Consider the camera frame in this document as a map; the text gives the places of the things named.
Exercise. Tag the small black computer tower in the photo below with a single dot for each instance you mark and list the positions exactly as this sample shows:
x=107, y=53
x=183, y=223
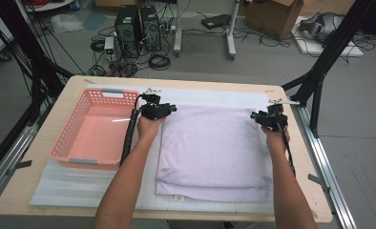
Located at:
x=151, y=28

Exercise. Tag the white grid mat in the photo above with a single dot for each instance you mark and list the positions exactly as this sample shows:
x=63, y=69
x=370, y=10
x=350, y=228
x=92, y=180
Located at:
x=208, y=97

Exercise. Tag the pink plastic basket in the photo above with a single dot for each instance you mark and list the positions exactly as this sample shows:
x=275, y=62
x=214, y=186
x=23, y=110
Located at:
x=94, y=136

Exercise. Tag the grey rounded device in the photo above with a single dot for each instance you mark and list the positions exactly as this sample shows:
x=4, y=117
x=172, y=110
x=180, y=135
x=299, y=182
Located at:
x=323, y=27

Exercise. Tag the white power adapter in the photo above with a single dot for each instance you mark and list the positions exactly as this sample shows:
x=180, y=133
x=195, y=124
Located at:
x=109, y=44

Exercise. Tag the open cardboard box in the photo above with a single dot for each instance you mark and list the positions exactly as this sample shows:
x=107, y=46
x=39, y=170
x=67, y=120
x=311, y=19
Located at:
x=272, y=16

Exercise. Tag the flat black box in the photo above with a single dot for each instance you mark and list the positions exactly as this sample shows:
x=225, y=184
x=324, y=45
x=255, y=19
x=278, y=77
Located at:
x=216, y=21

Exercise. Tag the large black computer tower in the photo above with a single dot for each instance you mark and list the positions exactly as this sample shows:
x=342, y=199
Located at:
x=127, y=31

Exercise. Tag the white metal stand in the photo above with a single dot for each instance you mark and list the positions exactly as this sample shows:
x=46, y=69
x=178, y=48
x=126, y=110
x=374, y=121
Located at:
x=177, y=31

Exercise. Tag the person's left hand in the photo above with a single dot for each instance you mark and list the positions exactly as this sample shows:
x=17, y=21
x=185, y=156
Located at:
x=151, y=129

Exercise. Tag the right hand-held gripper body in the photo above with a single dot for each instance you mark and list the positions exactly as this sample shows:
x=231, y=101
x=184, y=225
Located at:
x=273, y=119

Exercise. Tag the person's right hand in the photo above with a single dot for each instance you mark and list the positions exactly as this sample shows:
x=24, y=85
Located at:
x=276, y=141

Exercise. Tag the white floor board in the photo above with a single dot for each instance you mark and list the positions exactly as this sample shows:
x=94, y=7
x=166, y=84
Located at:
x=329, y=49

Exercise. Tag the white round table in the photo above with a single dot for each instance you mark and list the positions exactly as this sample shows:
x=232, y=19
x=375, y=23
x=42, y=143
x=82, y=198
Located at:
x=49, y=5

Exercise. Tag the black metal frame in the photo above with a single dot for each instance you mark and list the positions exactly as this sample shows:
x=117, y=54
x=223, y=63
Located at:
x=338, y=41
x=30, y=47

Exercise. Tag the clear plastic bag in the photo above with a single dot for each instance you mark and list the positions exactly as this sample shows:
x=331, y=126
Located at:
x=66, y=23

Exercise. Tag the lilac printed towel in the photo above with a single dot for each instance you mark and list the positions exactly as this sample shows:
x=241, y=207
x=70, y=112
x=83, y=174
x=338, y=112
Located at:
x=214, y=149

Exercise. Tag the aluminium rail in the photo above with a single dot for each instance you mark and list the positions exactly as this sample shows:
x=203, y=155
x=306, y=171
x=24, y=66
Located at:
x=17, y=140
x=319, y=148

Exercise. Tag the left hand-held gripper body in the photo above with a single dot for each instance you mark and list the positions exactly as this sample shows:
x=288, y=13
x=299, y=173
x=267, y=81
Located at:
x=152, y=109

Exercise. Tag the grey metal bracket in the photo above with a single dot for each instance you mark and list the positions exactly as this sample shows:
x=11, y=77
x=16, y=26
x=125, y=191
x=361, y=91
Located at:
x=20, y=165
x=319, y=182

